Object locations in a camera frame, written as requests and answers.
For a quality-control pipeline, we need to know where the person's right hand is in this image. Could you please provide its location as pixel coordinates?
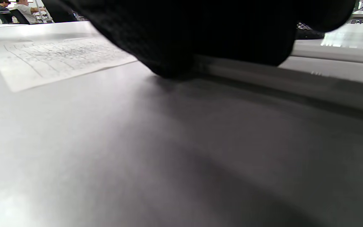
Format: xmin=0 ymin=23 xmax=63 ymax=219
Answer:
xmin=59 ymin=0 xmax=357 ymax=79

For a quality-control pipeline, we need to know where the black mesh pencil holder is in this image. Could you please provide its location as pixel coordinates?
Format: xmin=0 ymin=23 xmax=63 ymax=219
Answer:
xmin=296 ymin=21 xmax=326 ymax=40

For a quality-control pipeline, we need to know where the lined white paper sheet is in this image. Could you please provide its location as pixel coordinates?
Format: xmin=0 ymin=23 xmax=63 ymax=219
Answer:
xmin=0 ymin=36 xmax=138 ymax=93

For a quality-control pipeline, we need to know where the black office chair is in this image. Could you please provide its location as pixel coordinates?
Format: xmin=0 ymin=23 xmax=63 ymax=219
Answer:
xmin=10 ymin=9 xmax=31 ymax=25

